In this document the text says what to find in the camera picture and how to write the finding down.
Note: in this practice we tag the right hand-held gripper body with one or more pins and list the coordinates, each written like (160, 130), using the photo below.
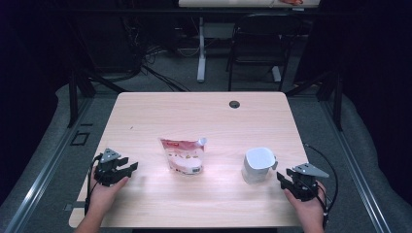
(304, 184)

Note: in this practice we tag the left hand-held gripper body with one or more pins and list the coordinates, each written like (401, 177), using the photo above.
(108, 168)

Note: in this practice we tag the white container with flip lid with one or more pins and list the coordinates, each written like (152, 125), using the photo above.
(257, 165)

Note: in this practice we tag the pink and white refill pouch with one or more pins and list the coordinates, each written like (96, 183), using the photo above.
(184, 157)

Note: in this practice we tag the person's right hand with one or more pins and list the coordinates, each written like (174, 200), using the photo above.
(311, 212)

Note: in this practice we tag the person's left hand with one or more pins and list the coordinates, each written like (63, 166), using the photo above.
(102, 197)

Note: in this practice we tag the grey tape strip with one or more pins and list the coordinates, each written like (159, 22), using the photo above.
(68, 207)

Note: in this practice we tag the black metal stand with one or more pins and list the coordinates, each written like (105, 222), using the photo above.
(338, 106)
(73, 100)

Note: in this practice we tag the white table leg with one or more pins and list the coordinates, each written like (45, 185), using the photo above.
(201, 61)
(276, 74)

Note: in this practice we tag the black folding chair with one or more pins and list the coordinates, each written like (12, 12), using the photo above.
(262, 39)

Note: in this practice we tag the orange thing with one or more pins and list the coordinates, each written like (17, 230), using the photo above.
(291, 2)

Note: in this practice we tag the black floor socket frame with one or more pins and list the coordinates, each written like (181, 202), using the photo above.
(72, 142)

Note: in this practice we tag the aluminium floor rail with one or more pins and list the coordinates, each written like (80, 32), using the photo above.
(356, 168)
(42, 181)

